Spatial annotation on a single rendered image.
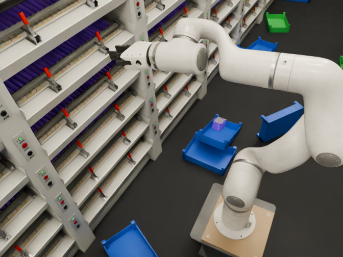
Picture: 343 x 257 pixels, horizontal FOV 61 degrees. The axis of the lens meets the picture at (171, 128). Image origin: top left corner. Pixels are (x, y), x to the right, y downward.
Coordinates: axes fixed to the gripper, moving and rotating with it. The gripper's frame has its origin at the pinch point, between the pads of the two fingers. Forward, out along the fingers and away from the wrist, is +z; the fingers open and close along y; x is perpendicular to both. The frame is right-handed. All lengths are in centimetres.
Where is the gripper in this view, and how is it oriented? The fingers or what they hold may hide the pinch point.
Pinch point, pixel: (117, 52)
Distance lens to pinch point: 100.3
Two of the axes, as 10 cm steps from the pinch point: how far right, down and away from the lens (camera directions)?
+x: -2.3, -7.3, -6.4
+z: -8.3, -2.0, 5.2
